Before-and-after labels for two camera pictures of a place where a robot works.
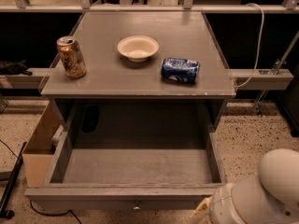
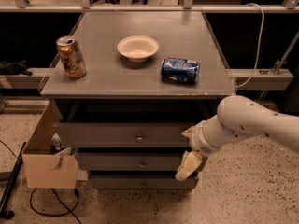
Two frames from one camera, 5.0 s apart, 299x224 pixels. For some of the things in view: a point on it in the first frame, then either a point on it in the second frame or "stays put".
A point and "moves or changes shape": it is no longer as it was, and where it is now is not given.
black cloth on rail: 15,68 stays put
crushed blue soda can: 175,70 stays put
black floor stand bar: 6,214 stays put
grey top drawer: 150,168 moves or changes shape
